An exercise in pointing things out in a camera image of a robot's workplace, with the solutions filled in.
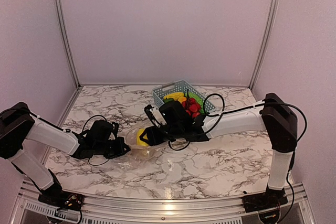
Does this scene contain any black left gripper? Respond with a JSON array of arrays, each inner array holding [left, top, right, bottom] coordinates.
[[94, 136, 130, 158]]

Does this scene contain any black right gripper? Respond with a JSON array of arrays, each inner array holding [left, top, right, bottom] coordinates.
[[139, 124, 183, 146]]

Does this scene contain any small yellow fake corn cob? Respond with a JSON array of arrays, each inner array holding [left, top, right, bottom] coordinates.
[[136, 128, 149, 147]]

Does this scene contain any clear zip top bag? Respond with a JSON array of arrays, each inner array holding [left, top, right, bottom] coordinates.
[[118, 123, 161, 170]]

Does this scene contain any red fake grape bunch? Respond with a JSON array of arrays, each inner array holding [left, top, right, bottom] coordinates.
[[181, 91, 201, 119]]

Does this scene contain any green fake bitter gourd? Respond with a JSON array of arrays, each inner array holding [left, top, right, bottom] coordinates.
[[188, 92, 203, 109]]

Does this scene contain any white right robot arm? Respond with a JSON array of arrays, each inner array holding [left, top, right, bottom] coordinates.
[[137, 93, 298, 211]]

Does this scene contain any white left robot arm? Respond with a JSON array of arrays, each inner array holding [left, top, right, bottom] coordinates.
[[1, 102, 130, 210]]

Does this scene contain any light blue perforated plastic basket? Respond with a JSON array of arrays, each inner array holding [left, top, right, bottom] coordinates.
[[152, 80, 216, 112]]

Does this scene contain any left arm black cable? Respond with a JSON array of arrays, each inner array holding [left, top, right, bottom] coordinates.
[[2, 108, 119, 166]]

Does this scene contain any aluminium front rail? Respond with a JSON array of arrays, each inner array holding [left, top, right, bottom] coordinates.
[[10, 179, 316, 224]]

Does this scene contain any left aluminium corner post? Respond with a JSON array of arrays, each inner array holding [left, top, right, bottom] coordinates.
[[54, 0, 81, 89]]

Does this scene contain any aluminium corner post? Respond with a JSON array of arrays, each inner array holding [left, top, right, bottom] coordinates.
[[54, 0, 81, 89], [248, 0, 279, 91]]

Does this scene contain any right aluminium corner post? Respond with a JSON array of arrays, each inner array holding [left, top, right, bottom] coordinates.
[[248, 0, 279, 91]]

